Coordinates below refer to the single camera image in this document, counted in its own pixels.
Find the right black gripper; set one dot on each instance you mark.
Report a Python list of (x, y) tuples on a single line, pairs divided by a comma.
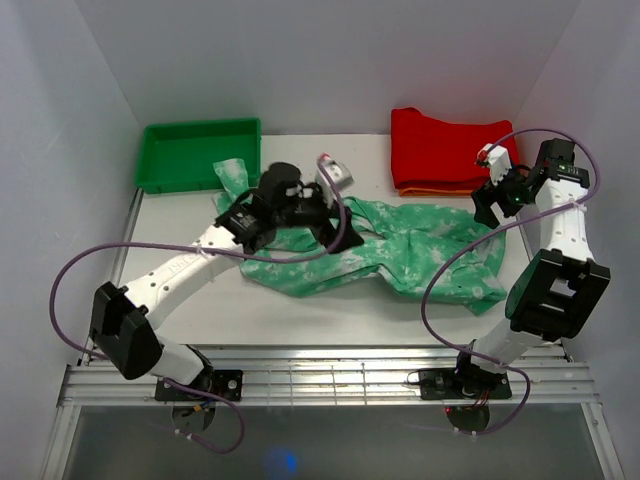
[(487, 194)]

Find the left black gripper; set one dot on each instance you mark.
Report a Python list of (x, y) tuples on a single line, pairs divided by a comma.
[(325, 233)]

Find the green white tie-dye trousers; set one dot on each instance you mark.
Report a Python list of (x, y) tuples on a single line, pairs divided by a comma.
[(405, 245)]

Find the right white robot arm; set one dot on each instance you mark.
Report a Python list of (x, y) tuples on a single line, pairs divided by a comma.
[(557, 292)]

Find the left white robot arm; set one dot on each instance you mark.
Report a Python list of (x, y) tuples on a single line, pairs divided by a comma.
[(125, 319)]

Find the orange folded trousers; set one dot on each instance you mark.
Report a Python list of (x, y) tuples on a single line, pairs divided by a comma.
[(433, 192)]

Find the red folded trousers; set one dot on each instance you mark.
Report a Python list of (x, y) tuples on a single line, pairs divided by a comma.
[(430, 153)]

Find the green plastic bin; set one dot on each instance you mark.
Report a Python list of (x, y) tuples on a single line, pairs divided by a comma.
[(180, 157)]

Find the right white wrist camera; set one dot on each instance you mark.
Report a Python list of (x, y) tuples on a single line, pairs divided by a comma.
[(496, 160)]

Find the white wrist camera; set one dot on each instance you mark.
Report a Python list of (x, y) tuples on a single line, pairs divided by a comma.
[(496, 160), (337, 172)]

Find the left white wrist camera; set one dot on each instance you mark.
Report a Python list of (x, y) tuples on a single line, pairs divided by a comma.
[(337, 172)]

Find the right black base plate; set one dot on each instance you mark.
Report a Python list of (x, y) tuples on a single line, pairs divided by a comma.
[(450, 384)]

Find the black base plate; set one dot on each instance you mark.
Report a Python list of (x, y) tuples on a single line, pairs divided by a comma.
[(227, 384), (450, 384)]

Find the aluminium rail frame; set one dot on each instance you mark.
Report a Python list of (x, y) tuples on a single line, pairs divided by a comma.
[(291, 377)]

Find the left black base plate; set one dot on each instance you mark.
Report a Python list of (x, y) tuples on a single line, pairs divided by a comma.
[(227, 384)]

